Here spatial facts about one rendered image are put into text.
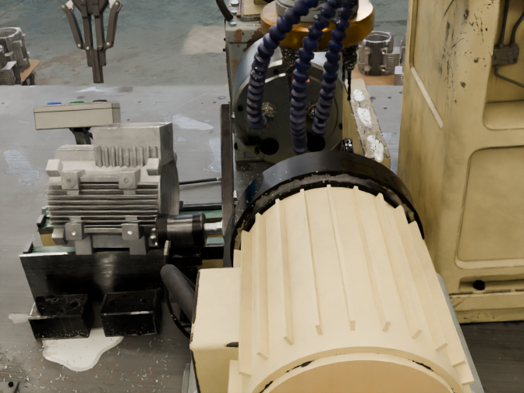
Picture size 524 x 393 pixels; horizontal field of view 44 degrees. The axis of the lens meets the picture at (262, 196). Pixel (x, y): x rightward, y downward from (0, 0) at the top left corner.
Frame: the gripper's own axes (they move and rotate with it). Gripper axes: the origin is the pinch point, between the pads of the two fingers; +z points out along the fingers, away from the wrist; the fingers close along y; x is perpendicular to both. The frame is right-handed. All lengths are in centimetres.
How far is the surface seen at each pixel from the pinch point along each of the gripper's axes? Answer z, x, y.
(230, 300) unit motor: 27, -93, 33
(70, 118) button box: 10.9, -3.5, -5.8
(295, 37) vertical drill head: 1, -44, 41
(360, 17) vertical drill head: -1, -42, 51
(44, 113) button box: 9.4, -3.5, -11.3
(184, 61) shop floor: -26, 304, -20
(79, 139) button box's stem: 15.4, 0.1, -5.3
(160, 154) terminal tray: 18.2, -29.6, 17.4
